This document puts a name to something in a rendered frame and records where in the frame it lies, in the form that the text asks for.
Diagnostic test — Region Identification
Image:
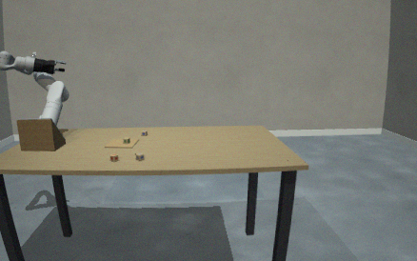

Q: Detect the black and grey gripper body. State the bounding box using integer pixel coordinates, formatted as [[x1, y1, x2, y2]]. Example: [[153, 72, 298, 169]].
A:
[[25, 52, 55, 74]]

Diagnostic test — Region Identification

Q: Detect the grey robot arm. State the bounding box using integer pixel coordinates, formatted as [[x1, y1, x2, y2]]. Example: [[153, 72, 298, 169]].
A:
[[0, 51, 69, 126]]

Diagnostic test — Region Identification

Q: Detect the tan square mat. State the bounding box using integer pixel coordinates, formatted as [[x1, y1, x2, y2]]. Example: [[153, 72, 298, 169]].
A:
[[105, 139, 139, 148]]

